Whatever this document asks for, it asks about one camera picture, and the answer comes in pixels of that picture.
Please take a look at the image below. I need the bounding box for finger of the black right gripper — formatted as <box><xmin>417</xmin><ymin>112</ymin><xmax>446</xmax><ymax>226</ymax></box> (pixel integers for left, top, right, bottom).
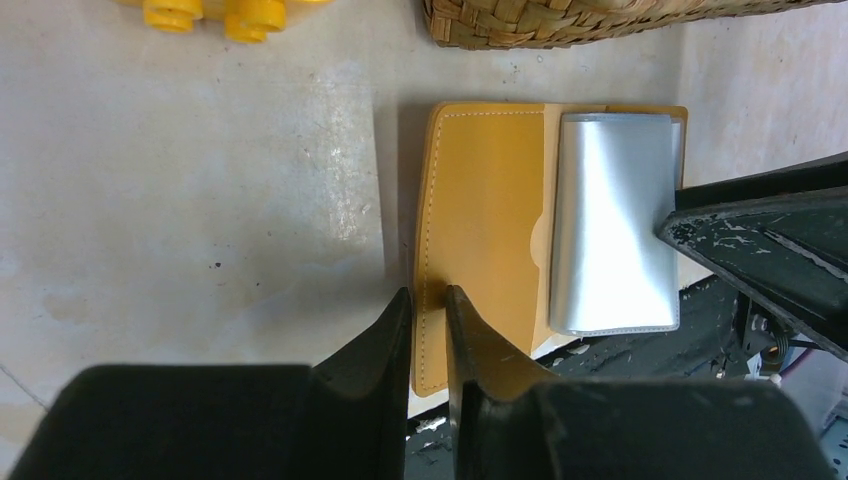
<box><xmin>657</xmin><ymin>153</ymin><xmax>847</xmax><ymax>360</ymax></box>

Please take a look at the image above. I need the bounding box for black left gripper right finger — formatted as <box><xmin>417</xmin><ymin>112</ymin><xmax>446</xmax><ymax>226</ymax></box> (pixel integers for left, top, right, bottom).
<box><xmin>445</xmin><ymin>285</ymin><xmax>834</xmax><ymax>479</ymax></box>

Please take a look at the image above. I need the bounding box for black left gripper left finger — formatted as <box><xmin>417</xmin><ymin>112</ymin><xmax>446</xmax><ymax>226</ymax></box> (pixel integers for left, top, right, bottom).
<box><xmin>11</xmin><ymin>288</ymin><xmax>412</xmax><ymax>479</ymax></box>

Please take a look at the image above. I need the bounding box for yellow leather card holder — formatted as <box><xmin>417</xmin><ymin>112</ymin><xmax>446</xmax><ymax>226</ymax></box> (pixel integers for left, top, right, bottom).
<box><xmin>411</xmin><ymin>102</ymin><xmax>689</xmax><ymax>397</ymax></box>

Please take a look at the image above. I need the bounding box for woven wicker divided tray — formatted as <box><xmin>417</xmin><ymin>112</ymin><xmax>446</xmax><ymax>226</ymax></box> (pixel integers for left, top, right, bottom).
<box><xmin>423</xmin><ymin>0</ymin><xmax>819</xmax><ymax>50</ymax></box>

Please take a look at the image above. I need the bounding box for yellow no-entry sign block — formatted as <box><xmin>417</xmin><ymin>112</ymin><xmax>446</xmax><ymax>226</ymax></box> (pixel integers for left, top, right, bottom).
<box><xmin>120</xmin><ymin>0</ymin><xmax>328</xmax><ymax>44</ymax></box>

